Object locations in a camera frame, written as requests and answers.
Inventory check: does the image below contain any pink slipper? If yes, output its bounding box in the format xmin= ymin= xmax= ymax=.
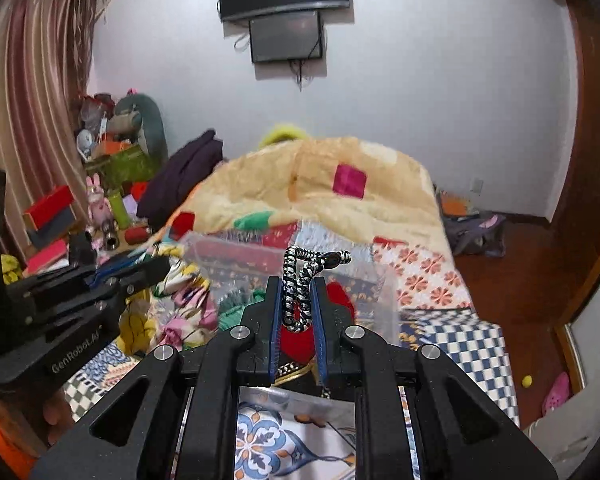
xmin=541 ymin=372 xmax=570 ymax=416

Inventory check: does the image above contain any grey purple backpack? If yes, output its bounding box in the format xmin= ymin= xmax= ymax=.
xmin=442 ymin=211 xmax=506 ymax=258

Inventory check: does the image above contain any dark purple garment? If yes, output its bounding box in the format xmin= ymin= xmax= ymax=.
xmin=136 ymin=129 xmax=224 ymax=232

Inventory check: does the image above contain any small wall monitor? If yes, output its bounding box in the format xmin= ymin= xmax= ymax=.
xmin=249 ymin=11 xmax=323 ymax=64

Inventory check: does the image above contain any floral fabric pouch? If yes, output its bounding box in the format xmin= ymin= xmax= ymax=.
xmin=116 ymin=243 xmax=219 ymax=356

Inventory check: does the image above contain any black white braided bracelet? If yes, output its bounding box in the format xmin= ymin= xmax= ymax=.
xmin=280 ymin=245 xmax=353 ymax=334

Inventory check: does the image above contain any beige plush blanket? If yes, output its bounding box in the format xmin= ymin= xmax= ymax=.
xmin=178 ymin=136 xmax=451 ymax=256

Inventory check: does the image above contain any clear plastic storage box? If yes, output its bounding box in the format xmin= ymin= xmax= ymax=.
xmin=176 ymin=231 xmax=401 ymax=346

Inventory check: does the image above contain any red gift box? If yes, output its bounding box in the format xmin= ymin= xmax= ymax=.
xmin=22 ymin=185 xmax=74 ymax=231

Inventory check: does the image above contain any green bottle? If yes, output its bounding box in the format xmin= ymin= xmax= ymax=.
xmin=107 ymin=188 xmax=131 ymax=230

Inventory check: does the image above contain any green knitted cloth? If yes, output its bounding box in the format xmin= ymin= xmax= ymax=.
xmin=218 ymin=287 xmax=265 ymax=332

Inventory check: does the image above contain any pink rabbit toy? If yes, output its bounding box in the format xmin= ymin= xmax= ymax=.
xmin=86 ymin=174 xmax=114 ymax=230

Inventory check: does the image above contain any patchwork patterned bed sheet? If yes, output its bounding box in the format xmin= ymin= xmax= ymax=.
xmin=61 ymin=219 xmax=522 ymax=480

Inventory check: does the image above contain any grey plush toy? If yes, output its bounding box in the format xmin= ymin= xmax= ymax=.
xmin=107 ymin=93 xmax=168 ymax=164

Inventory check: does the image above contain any black gold-trimmed pouch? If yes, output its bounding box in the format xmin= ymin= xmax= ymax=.
xmin=273 ymin=360 xmax=324 ymax=396

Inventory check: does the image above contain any orange notebook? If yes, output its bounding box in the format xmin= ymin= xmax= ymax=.
xmin=438 ymin=192 xmax=476 ymax=217

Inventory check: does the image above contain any red velvet pouch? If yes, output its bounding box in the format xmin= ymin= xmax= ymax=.
xmin=280 ymin=282 xmax=355 ymax=365

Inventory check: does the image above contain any green storage box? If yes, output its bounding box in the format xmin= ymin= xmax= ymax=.
xmin=85 ymin=144 xmax=159 ymax=190

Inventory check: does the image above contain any wooden door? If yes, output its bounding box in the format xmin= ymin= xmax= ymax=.
xmin=557 ymin=0 xmax=600 ymax=324

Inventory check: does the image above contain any striped red gold curtain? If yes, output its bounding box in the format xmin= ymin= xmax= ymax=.
xmin=0 ymin=0 xmax=98 ymax=258

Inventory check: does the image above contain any wall power outlet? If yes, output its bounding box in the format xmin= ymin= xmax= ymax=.
xmin=470 ymin=178 xmax=483 ymax=194

